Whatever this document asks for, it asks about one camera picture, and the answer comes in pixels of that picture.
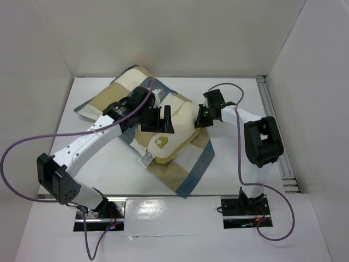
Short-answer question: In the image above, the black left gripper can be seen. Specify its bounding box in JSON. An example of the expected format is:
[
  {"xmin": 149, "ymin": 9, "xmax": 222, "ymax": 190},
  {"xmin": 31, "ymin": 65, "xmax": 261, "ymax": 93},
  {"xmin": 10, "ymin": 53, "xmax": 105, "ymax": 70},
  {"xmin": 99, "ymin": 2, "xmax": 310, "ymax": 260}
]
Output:
[{"xmin": 137, "ymin": 105, "xmax": 174, "ymax": 134}]

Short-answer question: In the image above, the cream yellow-edged pillow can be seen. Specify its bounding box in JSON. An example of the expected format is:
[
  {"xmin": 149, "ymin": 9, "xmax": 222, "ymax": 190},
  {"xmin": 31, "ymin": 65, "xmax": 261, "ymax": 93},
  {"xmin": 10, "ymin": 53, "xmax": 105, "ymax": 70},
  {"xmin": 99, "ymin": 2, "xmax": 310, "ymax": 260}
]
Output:
[{"xmin": 130, "ymin": 92, "xmax": 200, "ymax": 163}]

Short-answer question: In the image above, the blue beige striped pillowcase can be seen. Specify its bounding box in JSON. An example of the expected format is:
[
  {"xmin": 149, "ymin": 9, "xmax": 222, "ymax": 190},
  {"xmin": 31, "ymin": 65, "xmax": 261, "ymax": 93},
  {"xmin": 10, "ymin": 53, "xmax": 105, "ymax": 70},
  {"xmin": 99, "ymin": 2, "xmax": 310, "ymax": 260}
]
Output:
[{"xmin": 74, "ymin": 66, "xmax": 215, "ymax": 198}]

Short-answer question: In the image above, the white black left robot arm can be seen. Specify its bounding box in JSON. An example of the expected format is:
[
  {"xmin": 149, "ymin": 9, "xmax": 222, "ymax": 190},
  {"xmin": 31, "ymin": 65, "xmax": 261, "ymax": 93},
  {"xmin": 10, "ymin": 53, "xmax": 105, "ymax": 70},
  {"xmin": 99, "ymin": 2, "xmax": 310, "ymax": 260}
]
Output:
[{"xmin": 37, "ymin": 87, "xmax": 174, "ymax": 218}]

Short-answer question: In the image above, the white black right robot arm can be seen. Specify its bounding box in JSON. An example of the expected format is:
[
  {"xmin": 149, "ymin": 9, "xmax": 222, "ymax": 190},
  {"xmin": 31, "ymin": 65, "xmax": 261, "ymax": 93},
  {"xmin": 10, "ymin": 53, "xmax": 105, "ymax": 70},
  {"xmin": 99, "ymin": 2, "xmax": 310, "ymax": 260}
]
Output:
[{"xmin": 195, "ymin": 90, "xmax": 284, "ymax": 214}]

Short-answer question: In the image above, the white pillow care label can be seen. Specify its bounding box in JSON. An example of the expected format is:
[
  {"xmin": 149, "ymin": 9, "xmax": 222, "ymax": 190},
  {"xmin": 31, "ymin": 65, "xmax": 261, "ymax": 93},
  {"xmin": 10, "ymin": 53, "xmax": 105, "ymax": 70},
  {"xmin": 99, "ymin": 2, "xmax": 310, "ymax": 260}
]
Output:
[{"xmin": 138, "ymin": 150, "xmax": 154, "ymax": 169}]

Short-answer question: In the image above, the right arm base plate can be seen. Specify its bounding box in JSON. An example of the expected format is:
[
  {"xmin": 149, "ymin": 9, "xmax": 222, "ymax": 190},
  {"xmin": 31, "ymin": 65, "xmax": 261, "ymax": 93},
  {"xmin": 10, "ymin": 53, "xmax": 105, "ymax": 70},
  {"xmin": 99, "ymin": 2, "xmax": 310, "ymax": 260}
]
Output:
[{"xmin": 216, "ymin": 196, "xmax": 273, "ymax": 229}]

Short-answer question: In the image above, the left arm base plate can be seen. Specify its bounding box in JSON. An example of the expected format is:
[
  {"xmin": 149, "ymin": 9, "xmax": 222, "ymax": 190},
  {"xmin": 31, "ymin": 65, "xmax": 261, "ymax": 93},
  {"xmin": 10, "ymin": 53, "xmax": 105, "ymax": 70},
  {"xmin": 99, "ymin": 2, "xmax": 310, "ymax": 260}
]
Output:
[{"xmin": 67, "ymin": 196, "xmax": 127, "ymax": 232}]

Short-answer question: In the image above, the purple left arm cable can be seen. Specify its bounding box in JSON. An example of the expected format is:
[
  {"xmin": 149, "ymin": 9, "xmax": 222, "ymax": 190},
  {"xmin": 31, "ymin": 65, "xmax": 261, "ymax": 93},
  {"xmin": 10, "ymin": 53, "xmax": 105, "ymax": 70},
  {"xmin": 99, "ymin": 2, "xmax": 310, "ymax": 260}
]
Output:
[{"xmin": 0, "ymin": 79, "xmax": 156, "ymax": 260}]

